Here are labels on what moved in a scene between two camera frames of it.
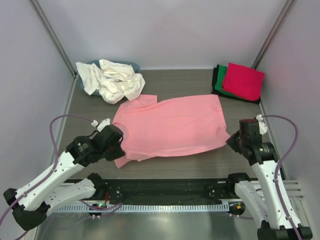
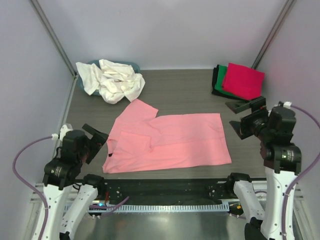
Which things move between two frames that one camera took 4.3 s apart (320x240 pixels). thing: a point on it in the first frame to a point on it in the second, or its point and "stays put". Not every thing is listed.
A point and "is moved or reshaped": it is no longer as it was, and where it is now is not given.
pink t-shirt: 174,127 is moved or reshaped
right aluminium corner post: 273,34 stays put
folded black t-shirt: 215,91 stays put
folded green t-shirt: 221,72 stays put
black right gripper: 231,142 to 238,106
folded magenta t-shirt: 243,82 stays put
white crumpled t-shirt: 113,80 stays put
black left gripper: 119,153 to 96,141
